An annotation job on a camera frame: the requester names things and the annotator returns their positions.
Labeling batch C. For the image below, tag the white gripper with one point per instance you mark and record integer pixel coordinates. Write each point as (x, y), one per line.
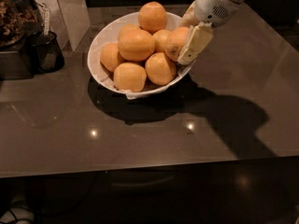
(213, 6)

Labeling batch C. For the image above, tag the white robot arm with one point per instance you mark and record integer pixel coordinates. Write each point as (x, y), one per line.
(201, 17)

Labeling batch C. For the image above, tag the small middle orange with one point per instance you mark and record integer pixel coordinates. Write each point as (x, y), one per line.
(160, 39)

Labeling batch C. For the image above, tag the large centre orange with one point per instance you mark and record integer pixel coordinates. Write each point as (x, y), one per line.
(136, 45)

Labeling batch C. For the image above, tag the hidden back orange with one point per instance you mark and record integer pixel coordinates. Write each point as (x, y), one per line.
(127, 30)

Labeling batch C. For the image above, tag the white ceramic bowl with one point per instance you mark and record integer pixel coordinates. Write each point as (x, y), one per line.
(105, 78)

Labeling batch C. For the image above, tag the white upright board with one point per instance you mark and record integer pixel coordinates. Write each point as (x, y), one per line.
(69, 20)

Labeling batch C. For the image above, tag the black mesh cup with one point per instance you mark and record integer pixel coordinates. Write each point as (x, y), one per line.
(45, 52)

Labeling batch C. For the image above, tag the glass jar with granola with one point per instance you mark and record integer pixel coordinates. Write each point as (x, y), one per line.
(14, 15)

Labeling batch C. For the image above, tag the dark metal box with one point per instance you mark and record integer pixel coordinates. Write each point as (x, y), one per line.
(15, 63)

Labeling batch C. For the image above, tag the white utensil handle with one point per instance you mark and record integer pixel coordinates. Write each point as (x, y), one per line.
(46, 18)

